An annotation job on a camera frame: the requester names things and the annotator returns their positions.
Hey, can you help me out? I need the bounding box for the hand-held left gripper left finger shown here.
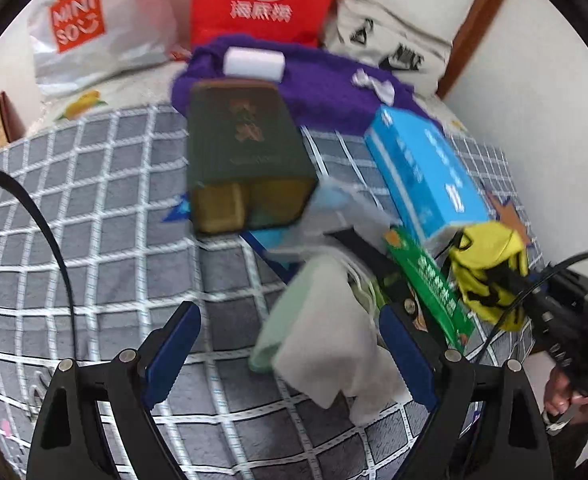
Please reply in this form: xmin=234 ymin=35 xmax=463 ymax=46
xmin=26 ymin=301 xmax=202 ymax=480

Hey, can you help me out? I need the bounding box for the black cable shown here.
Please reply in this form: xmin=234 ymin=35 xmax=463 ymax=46
xmin=476 ymin=249 xmax=588 ymax=361
xmin=0 ymin=165 xmax=81 ymax=361

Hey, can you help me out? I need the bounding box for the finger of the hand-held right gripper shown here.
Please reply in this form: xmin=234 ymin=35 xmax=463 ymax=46
xmin=496 ymin=262 xmax=554 ymax=323

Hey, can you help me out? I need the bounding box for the white cloth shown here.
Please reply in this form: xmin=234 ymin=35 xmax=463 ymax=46
xmin=274 ymin=255 xmax=409 ymax=426

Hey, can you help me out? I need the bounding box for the yellow black fabric pouch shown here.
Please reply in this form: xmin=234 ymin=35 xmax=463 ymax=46
xmin=446 ymin=222 xmax=530 ymax=332

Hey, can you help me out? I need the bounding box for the grey checked blanket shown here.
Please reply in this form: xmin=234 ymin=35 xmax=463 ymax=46
xmin=0 ymin=105 xmax=559 ymax=480

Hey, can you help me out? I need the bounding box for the purple fluffy cloth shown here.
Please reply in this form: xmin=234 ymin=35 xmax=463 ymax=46
xmin=171 ymin=34 xmax=415 ymax=136

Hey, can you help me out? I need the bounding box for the person's right hand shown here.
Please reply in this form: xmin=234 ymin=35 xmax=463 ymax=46
xmin=542 ymin=364 xmax=588 ymax=436

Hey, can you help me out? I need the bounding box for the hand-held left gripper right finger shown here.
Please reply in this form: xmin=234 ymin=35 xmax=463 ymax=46
xmin=378 ymin=302 xmax=554 ymax=480

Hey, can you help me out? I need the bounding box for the white tissue packet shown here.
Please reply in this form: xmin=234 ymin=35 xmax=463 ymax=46
xmin=224 ymin=46 xmax=285 ymax=81

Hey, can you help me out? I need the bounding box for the light green cloth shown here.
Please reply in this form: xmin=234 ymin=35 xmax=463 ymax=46
xmin=250 ymin=255 xmax=327 ymax=373

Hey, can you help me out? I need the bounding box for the clear plastic bag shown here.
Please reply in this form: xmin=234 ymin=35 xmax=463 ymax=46
xmin=266 ymin=180 xmax=405 ymax=321

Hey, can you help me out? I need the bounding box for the blue star patch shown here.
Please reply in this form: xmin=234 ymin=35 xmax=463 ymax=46
xmin=161 ymin=192 xmax=295 ymax=271

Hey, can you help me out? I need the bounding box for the blue tissue box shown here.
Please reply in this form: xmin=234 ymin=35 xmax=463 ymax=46
xmin=364 ymin=105 xmax=494 ymax=256

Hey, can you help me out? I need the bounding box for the grey tote bag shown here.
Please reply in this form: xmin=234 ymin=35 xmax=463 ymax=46
xmin=321 ymin=0 xmax=454 ymax=96

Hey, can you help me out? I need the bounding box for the green toothpaste box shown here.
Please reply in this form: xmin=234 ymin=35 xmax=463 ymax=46
xmin=383 ymin=226 xmax=476 ymax=352

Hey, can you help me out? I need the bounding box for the dark green tin box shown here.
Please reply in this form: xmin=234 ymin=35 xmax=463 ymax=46
xmin=186 ymin=79 xmax=319 ymax=235

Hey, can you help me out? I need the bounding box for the white plastic shopping bag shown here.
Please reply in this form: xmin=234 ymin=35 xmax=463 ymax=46
xmin=26 ymin=0 xmax=195 ymax=86

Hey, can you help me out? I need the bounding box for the wooden door frame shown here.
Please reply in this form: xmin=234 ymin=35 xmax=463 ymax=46
xmin=436 ymin=0 xmax=517 ymax=101

